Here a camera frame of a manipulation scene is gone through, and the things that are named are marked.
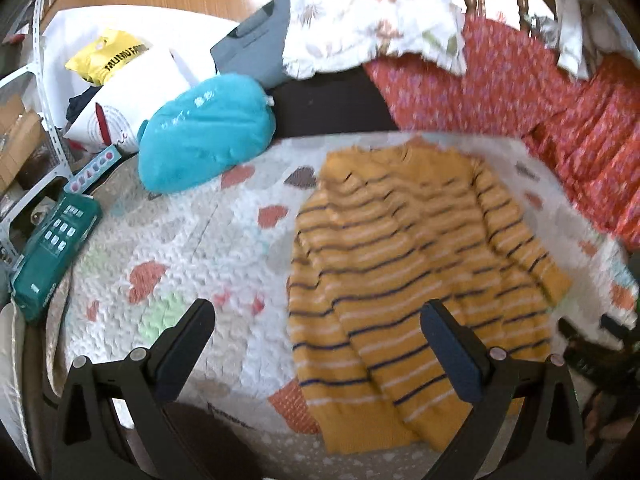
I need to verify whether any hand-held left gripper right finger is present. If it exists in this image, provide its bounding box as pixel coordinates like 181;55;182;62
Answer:
420;299;588;480

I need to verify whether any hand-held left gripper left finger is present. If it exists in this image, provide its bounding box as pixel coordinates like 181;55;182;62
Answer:
52;298;217;480

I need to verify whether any yellow striped sweater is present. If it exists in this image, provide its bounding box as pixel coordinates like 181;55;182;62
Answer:
286;142;573;456

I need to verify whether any white heart-patterned quilt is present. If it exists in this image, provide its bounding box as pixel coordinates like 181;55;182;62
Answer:
46;131;640;473

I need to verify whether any beige mattress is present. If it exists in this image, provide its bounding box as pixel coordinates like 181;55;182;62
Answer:
0;260;71;461

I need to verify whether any pastel dotted box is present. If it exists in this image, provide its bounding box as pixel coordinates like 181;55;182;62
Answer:
65;152;123;196

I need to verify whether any teal plush cushion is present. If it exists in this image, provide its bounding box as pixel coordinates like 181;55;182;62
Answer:
137;73;277;197

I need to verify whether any white shopping bag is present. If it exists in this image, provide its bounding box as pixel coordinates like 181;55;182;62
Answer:
62;47;193;153

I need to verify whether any cardboard box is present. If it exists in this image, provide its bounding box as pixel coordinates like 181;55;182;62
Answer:
0;95;46;191

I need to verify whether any red floral blanket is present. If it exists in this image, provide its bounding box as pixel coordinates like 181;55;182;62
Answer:
362;15;640;256

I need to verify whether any black cloth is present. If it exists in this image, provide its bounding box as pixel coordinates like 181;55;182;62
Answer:
267;67;398;138

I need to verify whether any white metal rack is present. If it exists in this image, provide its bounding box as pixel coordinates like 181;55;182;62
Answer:
0;0;76;271

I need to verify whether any yellow plastic bag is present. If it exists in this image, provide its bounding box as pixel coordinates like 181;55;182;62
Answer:
65;30;151;86

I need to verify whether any grey cushion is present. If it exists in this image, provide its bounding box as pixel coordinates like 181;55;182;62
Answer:
210;0;293;88

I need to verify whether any white crumpled cloth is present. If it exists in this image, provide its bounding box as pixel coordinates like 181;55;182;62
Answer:
555;0;626;81

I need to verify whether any white floral pillow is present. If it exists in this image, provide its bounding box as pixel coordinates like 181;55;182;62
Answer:
281;0;468;80

